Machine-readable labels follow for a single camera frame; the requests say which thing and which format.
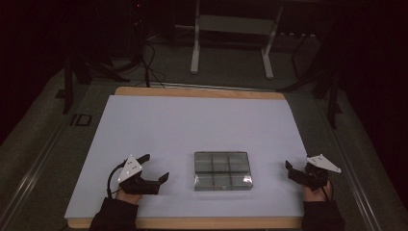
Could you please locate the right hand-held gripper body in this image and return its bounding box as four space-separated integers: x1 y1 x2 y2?
299 154 343 193

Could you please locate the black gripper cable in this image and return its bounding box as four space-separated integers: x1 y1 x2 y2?
320 179 335 202
106 161 127 199

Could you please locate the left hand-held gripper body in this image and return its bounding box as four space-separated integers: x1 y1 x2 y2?
116 155 161 195

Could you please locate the person's right hand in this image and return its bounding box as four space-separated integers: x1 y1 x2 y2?
302 181 333 203

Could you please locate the clear plastic compartment box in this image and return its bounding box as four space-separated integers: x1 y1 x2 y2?
192 151 254 193

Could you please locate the metal floor rail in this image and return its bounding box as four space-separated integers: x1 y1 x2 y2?
316 99 383 231
0 121 70 225

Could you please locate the black rectangular floor bracket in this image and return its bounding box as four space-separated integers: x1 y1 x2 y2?
69 113 93 127

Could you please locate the person's left hand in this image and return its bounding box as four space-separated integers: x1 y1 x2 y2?
115 188 143 206

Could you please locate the white metal stand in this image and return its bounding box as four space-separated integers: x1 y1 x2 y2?
190 0 285 80

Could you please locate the pale blue table mat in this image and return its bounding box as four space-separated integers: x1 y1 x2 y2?
64 94 310 220

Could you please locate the black floor cable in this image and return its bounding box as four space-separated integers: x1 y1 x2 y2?
140 38 167 90

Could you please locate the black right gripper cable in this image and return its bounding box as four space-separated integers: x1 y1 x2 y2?
320 179 335 202

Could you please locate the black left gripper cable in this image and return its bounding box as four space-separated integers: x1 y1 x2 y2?
106 161 127 199

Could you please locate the black metal stand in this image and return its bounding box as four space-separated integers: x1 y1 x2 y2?
277 18 344 130
62 51 131 116

